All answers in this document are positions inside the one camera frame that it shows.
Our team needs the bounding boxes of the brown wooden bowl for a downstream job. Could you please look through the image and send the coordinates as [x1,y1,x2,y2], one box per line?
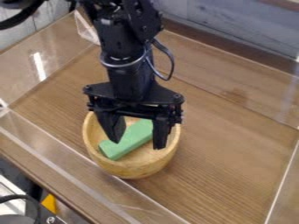
[81,112,181,179]

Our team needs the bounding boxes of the clear acrylic front wall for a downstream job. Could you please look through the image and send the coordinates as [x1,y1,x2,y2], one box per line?
[0,108,188,224]

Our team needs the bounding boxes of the clear acrylic corner bracket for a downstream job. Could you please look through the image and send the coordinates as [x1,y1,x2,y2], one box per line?
[73,10,99,46]

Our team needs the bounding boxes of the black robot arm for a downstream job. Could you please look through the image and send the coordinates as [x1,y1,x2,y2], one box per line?
[71,0,184,150]

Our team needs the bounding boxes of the green rectangular block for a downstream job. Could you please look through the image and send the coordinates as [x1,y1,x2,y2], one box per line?
[97,119,153,161]

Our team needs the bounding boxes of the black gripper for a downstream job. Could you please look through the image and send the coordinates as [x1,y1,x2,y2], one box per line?
[83,55,184,150]

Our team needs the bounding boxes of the black cable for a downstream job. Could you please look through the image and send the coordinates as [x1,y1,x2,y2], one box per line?
[0,195,44,224]

